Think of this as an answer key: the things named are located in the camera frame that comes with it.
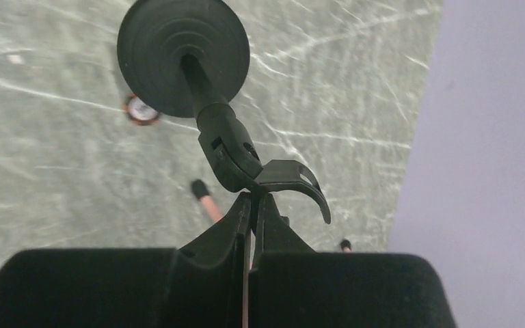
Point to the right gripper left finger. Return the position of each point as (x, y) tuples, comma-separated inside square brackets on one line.
[(198, 285)]

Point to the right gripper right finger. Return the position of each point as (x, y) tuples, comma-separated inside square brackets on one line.
[(291, 285)]

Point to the black round-base mic stand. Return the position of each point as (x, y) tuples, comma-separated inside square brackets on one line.
[(189, 59)]

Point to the pink music stand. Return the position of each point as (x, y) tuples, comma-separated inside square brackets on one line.
[(202, 194)]

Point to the brown poker chip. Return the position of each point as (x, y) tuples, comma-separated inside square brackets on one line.
[(139, 112)]

